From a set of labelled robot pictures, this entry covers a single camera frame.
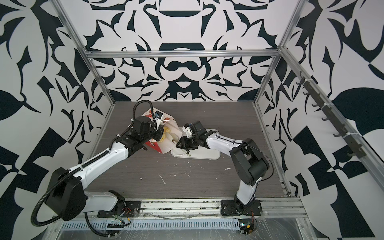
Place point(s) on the black hook rack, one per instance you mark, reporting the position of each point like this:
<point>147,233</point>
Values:
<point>333,116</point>

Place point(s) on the white plastic tray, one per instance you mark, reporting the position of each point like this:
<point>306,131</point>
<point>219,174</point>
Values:
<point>202,153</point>

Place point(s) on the white-tipped steel tongs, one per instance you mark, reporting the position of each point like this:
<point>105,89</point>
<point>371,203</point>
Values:
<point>177,139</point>

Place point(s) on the small electronics board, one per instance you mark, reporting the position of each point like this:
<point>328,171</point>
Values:
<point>246,227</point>

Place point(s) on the yellow fake bread piece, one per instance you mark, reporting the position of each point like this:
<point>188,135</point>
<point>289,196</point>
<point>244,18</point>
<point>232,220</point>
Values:
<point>166,131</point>

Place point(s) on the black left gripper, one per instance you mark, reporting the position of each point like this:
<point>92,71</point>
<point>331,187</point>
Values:
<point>159,131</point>

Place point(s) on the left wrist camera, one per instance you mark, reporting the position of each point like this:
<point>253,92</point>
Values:
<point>158,115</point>

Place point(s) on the red white paper bag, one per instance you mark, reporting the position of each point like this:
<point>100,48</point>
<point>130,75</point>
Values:
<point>166,145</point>

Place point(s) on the white slotted cable duct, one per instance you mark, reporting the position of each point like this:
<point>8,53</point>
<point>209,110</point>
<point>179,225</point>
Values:
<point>186,224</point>

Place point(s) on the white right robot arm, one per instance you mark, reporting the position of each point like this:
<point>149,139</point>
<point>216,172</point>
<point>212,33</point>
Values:
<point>250,163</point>

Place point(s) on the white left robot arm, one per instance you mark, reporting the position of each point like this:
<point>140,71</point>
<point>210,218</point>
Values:
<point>66,197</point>

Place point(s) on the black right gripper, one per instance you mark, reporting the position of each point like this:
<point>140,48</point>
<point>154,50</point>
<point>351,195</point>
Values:
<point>185,143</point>

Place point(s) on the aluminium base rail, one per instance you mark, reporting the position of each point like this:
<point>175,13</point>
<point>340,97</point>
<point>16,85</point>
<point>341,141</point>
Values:
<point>182,209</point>

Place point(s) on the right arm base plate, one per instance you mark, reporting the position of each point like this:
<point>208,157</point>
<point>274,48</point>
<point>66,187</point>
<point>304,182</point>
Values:
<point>236,208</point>

